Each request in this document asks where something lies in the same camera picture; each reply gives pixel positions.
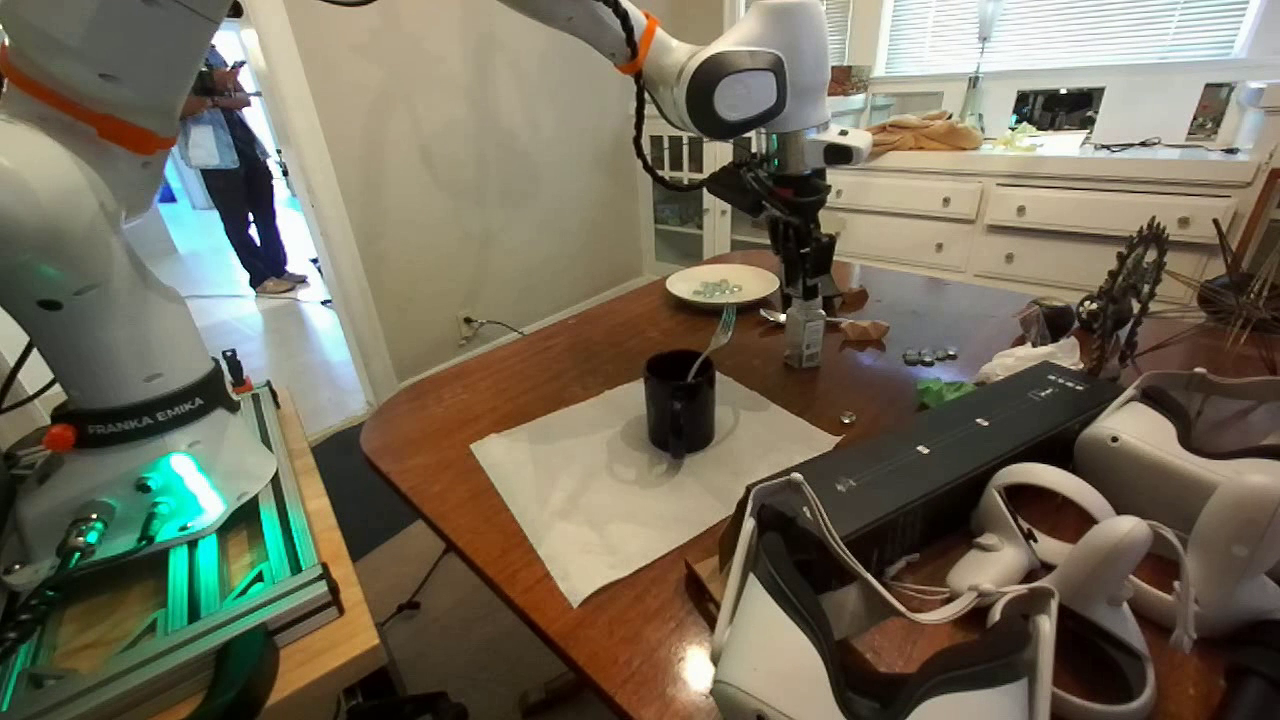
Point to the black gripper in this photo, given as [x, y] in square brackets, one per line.
[804, 240]

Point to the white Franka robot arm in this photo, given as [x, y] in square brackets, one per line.
[80, 265]

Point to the glass shaker container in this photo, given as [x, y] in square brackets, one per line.
[804, 340]

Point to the silver spoon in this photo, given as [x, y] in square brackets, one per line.
[775, 322]

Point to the brown cork stopper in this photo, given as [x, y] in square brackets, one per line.
[866, 332]

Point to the heap of glass beads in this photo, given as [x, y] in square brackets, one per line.
[720, 286]

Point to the silver fork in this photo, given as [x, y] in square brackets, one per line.
[720, 332]

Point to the white round plate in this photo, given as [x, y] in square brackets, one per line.
[693, 286]

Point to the black mug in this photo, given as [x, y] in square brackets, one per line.
[681, 414]

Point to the brown wicker basket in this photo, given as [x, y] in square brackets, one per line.
[924, 137]

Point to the long black box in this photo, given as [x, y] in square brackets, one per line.
[932, 463]

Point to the white crumpled tissue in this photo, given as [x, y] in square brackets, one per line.
[1026, 363]

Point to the white dresser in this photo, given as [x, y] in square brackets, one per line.
[1067, 212]

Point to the white cloth mat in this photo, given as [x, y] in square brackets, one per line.
[574, 506]

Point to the white VR controller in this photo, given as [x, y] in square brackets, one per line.
[986, 562]
[1107, 554]

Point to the window with white blinds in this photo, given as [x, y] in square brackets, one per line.
[1135, 33]

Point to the person in dark trousers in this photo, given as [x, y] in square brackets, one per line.
[252, 202]

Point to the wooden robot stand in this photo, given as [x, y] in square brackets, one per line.
[340, 641]

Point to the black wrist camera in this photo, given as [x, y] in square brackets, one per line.
[744, 187]

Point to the white wall outlet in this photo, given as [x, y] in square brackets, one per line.
[465, 327]

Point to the small photo frame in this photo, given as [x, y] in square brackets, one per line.
[1209, 109]

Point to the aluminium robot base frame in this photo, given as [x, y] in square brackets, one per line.
[286, 535]

